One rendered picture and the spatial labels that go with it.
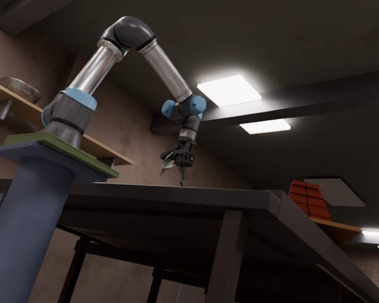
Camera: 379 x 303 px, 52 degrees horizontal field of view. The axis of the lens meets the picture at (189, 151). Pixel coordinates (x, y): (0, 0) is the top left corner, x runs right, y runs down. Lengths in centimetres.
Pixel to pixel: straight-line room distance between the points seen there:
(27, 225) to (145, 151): 451
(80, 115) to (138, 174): 424
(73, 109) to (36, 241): 43
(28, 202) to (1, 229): 10
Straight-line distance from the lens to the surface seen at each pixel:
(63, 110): 134
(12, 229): 123
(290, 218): 132
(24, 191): 125
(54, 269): 490
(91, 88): 155
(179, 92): 161
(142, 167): 561
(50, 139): 116
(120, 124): 541
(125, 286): 555
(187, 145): 174
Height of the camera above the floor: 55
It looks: 21 degrees up
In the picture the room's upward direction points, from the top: 15 degrees clockwise
